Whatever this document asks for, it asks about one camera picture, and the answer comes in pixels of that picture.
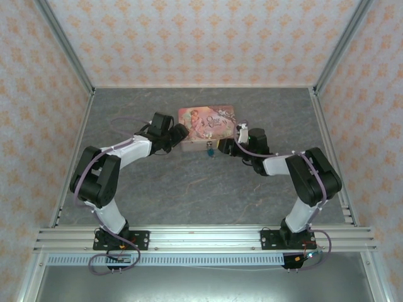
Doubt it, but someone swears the pink illustrated tin box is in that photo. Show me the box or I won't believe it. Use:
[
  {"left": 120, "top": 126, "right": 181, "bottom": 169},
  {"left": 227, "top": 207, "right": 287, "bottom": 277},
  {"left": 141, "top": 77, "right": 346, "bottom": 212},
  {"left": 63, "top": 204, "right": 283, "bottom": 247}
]
[{"left": 178, "top": 105, "right": 236, "bottom": 154}]

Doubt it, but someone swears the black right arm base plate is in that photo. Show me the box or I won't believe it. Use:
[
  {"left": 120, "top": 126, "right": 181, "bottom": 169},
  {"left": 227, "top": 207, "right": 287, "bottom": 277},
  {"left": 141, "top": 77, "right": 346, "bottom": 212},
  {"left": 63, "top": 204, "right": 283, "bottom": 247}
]
[{"left": 260, "top": 229, "right": 316, "bottom": 252}]

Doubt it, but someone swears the aluminium table side rail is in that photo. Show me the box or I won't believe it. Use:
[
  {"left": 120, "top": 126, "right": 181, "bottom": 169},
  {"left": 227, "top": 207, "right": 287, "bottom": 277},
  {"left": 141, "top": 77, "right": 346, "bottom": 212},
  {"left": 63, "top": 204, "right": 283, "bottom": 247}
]
[
  {"left": 310, "top": 87, "right": 360, "bottom": 228},
  {"left": 49, "top": 89, "right": 96, "bottom": 228}
]

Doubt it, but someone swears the aluminium mounting rail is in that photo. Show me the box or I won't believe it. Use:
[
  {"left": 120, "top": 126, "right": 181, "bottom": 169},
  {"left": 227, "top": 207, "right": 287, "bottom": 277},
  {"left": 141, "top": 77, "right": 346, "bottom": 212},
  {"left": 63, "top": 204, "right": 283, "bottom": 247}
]
[{"left": 33, "top": 226, "right": 378, "bottom": 253}]

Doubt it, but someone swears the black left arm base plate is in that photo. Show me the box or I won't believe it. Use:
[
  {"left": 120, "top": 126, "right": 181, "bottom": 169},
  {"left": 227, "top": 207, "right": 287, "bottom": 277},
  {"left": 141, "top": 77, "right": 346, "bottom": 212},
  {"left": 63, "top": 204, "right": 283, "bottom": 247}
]
[{"left": 92, "top": 230, "right": 150, "bottom": 251}]

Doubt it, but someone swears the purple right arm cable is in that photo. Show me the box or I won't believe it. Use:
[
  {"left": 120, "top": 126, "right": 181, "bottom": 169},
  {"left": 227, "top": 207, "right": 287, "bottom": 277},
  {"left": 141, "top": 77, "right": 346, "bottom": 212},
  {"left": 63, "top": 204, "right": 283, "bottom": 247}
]
[{"left": 236, "top": 138, "right": 333, "bottom": 273}]

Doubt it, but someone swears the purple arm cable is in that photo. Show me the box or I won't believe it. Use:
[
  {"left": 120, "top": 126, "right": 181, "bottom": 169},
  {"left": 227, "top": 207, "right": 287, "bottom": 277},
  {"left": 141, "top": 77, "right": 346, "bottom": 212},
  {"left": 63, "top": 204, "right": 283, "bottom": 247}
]
[
  {"left": 72, "top": 116, "right": 142, "bottom": 276},
  {"left": 236, "top": 138, "right": 333, "bottom": 273}
]

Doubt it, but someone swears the grey slotted cable duct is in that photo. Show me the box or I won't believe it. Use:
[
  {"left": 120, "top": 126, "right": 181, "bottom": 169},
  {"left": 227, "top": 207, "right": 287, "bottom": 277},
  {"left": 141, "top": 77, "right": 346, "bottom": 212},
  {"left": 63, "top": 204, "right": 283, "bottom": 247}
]
[{"left": 46, "top": 253, "right": 286, "bottom": 267}]

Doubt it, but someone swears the aluminium frame post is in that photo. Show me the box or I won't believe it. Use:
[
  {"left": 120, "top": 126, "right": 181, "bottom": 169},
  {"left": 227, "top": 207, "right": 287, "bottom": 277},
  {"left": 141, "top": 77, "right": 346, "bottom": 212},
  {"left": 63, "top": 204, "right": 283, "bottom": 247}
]
[
  {"left": 33, "top": 0, "right": 96, "bottom": 96},
  {"left": 313, "top": 0, "right": 376, "bottom": 95}
]

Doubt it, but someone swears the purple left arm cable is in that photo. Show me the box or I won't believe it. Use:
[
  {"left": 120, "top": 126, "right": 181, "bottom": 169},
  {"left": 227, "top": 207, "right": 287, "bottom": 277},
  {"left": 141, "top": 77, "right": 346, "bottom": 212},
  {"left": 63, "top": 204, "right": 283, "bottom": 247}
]
[{"left": 72, "top": 116, "right": 142, "bottom": 276}]

